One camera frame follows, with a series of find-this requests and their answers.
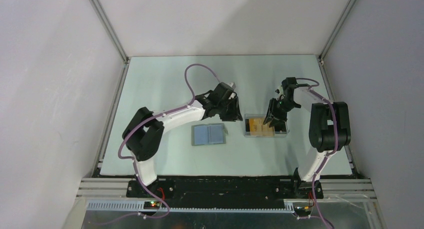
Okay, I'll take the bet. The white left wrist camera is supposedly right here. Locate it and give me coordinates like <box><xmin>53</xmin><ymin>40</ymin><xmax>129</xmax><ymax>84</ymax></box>
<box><xmin>228</xmin><ymin>82</ymin><xmax>236</xmax><ymax>91</ymax></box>

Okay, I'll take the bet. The left aluminium frame post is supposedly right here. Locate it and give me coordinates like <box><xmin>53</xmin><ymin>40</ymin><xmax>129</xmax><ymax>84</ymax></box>
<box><xmin>89</xmin><ymin>0</ymin><xmax>129</xmax><ymax>64</ymax></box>

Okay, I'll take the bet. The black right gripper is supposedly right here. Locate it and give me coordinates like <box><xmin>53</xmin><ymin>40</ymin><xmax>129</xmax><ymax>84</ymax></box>
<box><xmin>262</xmin><ymin>97</ymin><xmax>299</xmax><ymax>128</ymax></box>

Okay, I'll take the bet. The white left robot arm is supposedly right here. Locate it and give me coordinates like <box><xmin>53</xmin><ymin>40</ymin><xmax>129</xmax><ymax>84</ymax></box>
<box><xmin>118</xmin><ymin>82</ymin><xmax>243</xmax><ymax>197</ymax></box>

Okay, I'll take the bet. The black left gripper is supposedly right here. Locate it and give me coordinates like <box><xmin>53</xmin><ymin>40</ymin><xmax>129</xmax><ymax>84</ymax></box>
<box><xmin>217</xmin><ymin>96</ymin><xmax>243</xmax><ymax>122</ymax></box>

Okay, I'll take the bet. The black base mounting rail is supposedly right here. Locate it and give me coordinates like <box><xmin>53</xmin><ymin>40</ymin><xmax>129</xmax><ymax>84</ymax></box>
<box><xmin>126</xmin><ymin>175</ymin><xmax>324</xmax><ymax>209</ymax></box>

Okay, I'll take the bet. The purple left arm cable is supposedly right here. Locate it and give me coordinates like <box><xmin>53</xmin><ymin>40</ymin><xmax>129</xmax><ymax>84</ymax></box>
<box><xmin>118</xmin><ymin>63</ymin><xmax>221</xmax><ymax>220</ymax></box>

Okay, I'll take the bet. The clear plastic card box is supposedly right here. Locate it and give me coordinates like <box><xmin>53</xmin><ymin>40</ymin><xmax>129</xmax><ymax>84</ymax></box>
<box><xmin>244</xmin><ymin>114</ymin><xmax>290</xmax><ymax>138</ymax></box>

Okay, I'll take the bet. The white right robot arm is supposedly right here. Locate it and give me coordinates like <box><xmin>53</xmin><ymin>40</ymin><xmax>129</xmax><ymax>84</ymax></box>
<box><xmin>263</xmin><ymin>77</ymin><xmax>351</xmax><ymax>198</ymax></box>

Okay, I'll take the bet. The right aluminium frame post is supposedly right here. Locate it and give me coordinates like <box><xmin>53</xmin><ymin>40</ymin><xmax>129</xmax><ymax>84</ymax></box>
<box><xmin>318</xmin><ymin>0</ymin><xmax>358</xmax><ymax>66</ymax></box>

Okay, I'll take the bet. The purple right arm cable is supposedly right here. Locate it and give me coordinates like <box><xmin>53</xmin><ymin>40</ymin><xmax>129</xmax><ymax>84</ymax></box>
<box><xmin>296</xmin><ymin>77</ymin><xmax>339</xmax><ymax>228</ymax></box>

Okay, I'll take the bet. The gold card stack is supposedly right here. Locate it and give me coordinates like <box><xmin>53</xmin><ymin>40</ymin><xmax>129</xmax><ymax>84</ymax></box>
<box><xmin>261</xmin><ymin>124</ymin><xmax>275</xmax><ymax>137</ymax></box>

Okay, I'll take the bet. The white slotted cable duct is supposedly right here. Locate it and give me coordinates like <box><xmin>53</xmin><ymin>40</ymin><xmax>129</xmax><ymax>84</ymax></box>
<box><xmin>86</xmin><ymin>200</ymin><xmax>295</xmax><ymax>214</ymax></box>

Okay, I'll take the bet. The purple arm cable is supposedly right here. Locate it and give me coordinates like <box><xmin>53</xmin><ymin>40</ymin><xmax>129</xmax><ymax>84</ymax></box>
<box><xmin>118</xmin><ymin>63</ymin><xmax>221</xmax><ymax>220</ymax></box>
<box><xmin>296</xmin><ymin>77</ymin><xmax>339</xmax><ymax>228</ymax></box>

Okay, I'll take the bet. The aluminium frame post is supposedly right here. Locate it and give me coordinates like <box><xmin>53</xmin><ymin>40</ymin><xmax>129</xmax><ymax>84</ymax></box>
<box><xmin>318</xmin><ymin>0</ymin><xmax>358</xmax><ymax>66</ymax></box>
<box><xmin>89</xmin><ymin>0</ymin><xmax>129</xmax><ymax>64</ymax></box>

